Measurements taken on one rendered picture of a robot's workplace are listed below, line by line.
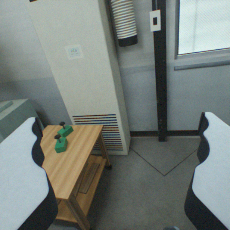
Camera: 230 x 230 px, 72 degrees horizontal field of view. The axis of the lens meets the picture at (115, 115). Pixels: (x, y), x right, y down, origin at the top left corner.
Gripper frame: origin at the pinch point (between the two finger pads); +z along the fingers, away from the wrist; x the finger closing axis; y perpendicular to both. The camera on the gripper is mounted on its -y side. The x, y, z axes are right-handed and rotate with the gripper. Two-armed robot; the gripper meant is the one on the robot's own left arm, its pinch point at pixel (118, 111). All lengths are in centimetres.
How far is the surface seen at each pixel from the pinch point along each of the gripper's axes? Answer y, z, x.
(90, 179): 108, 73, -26
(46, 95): 69, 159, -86
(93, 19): -4, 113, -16
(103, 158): 109, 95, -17
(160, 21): -1, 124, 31
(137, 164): 122, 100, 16
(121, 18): -4, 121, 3
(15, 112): 71, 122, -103
